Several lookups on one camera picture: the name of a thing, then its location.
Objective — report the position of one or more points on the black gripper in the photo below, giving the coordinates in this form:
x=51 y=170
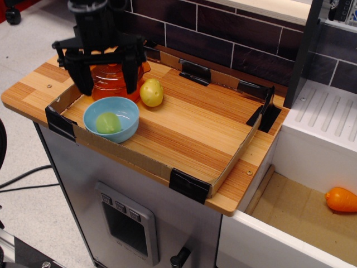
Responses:
x=95 y=31

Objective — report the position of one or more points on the orange toy carrot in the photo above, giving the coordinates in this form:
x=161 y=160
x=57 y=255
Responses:
x=341 y=200

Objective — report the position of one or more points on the yellow toy potato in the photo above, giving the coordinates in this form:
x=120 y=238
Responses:
x=151 y=92

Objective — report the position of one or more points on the black caster wheel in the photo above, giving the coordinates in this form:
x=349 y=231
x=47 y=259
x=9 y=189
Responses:
x=13 y=16

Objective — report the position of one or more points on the orange transparent pot with lid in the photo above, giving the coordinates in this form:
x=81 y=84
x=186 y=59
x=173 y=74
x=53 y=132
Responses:
x=106 y=71

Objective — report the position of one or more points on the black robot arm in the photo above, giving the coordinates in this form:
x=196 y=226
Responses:
x=116 y=6

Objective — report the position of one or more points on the black dishwasher knob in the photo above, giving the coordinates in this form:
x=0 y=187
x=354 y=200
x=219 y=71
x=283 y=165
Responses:
x=177 y=261

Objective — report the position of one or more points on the grey toy dishwasher cabinet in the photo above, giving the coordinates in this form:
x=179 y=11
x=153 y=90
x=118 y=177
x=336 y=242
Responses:
x=126 y=218

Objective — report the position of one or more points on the cardboard fence with black tape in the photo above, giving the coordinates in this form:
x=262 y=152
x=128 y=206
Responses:
x=207 y=140

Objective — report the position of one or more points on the light blue plastic bowl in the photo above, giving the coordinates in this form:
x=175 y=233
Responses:
x=126 y=110

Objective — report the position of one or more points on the white toy sink unit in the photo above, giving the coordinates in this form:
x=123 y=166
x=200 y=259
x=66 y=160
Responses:
x=283 y=220

